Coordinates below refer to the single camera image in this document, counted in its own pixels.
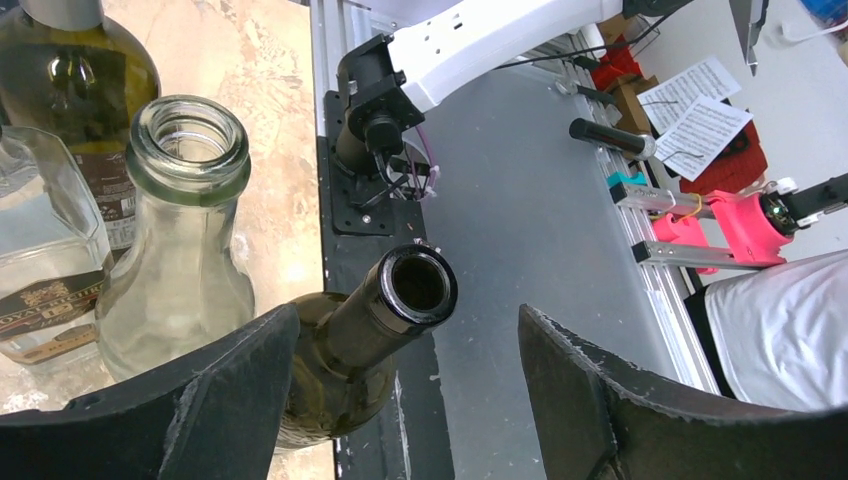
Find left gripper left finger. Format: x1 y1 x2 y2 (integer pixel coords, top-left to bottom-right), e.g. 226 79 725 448
1 304 299 479

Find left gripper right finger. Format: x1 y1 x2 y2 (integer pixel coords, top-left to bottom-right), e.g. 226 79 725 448
518 305 847 479

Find dark bottle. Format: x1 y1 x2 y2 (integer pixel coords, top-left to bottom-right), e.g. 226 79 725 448
276 244 458 450

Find clear round glass bottle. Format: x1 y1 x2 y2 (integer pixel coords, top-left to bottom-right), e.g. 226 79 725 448
95 94 255 382

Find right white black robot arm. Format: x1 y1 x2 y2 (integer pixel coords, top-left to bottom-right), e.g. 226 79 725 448
335 0 684 177

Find clear square liquor bottle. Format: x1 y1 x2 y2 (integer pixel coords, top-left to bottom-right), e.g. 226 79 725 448
1 126 112 369

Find black mounting base bar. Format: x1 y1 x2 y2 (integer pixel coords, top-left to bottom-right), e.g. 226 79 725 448
317 91 458 479

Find person in white shirt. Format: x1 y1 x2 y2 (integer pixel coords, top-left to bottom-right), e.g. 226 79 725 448
685 250 847 412

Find sheet music papers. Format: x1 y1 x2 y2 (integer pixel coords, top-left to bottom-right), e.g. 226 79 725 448
637 56 753 181

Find aluminium frame rail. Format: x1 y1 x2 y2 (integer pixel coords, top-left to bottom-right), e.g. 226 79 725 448
556 39 723 399

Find pink black teleoperation handle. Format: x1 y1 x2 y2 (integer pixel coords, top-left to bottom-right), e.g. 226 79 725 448
606 170 848 276

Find black cylinder handle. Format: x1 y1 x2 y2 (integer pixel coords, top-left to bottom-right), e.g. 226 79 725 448
569 118 657 160

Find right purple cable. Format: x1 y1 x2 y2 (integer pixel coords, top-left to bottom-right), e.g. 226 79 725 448
410 122 444 203

